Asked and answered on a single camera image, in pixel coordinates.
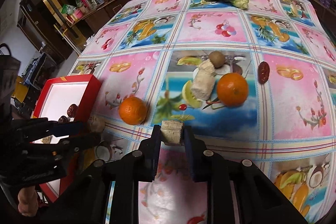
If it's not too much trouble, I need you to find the orange near tray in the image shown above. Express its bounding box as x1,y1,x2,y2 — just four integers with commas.
118,97,147,125

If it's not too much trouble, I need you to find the person's left hand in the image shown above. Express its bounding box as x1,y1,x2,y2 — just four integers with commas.
18,186,38,217

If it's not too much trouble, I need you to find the orange at table centre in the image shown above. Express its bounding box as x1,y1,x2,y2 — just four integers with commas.
217,73,249,107

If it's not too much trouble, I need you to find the beige yam chunk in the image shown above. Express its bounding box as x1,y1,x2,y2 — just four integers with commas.
41,135,52,144
88,116,105,134
160,121,184,145

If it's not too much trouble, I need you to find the beige yam chunk by tray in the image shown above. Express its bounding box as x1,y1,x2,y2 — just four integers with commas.
88,116,105,134

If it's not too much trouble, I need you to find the red date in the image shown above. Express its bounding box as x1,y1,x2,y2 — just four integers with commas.
258,61,270,85
67,104,78,118

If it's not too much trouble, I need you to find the long beige yam piece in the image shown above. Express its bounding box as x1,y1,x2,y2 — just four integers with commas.
191,60,216,100

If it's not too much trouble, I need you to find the colourful fruit-print tablecloth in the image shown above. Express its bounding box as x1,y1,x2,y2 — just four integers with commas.
70,0,335,223

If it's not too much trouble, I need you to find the beige yam chunk front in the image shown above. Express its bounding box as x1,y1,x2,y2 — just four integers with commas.
41,135,52,144

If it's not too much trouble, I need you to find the red and white tray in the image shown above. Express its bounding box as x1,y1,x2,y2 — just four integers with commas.
31,75,101,202

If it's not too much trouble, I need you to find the brown kiwi on table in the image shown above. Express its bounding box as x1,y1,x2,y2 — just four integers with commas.
209,51,226,68

